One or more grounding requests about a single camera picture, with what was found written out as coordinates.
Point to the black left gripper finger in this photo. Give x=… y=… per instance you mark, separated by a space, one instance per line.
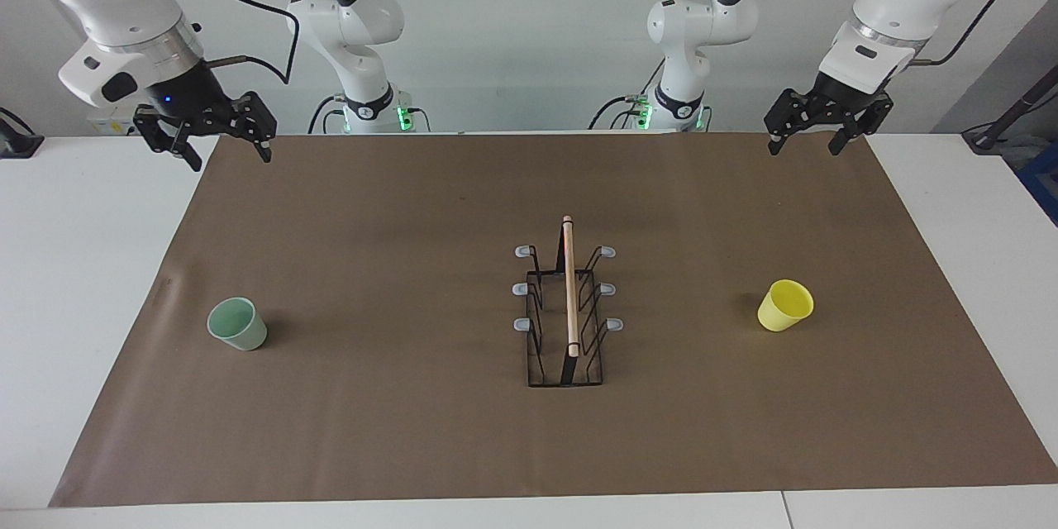
x=868 y=124
x=792 y=111

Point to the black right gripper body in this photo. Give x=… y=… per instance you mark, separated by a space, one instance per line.
x=190 y=99

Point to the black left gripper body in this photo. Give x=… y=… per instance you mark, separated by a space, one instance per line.
x=847 y=99

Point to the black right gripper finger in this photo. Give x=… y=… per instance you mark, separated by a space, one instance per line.
x=256 y=120
x=161 y=132

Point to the yellow plastic cup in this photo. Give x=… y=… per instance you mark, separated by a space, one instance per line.
x=783 y=307

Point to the pale green plastic cup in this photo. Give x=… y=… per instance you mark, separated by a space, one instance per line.
x=240 y=329

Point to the black clamp stand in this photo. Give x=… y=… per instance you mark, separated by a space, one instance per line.
x=16 y=145
x=988 y=136

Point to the blue storage box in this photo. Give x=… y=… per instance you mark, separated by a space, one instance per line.
x=1043 y=182

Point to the brown paper table mat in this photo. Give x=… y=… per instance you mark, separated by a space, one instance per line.
x=413 y=430

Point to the white wall outlet box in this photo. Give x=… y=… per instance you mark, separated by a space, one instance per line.
x=111 y=126

